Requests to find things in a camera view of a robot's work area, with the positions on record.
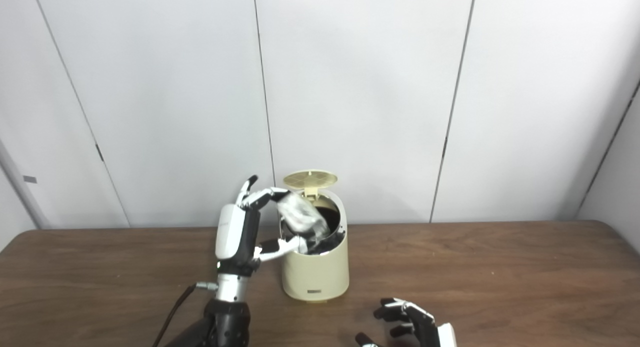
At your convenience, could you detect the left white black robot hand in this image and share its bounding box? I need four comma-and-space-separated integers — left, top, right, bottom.
215, 175, 313, 278

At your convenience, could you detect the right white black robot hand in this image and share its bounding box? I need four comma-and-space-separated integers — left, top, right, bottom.
355, 297, 458, 347

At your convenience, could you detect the white green milk carton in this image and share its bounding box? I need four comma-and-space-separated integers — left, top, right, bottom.
276, 192, 331, 253

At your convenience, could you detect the cream-colored trash bin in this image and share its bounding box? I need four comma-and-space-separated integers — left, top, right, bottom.
280, 188, 350, 303

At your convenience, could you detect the cream round bin lid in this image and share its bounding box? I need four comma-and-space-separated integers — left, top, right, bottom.
283, 170, 338, 198

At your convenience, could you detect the black bin liner bag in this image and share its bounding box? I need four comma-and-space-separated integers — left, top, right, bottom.
282, 207, 346, 255

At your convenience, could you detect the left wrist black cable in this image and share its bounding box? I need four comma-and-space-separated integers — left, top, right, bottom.
151, 282, 219, 347

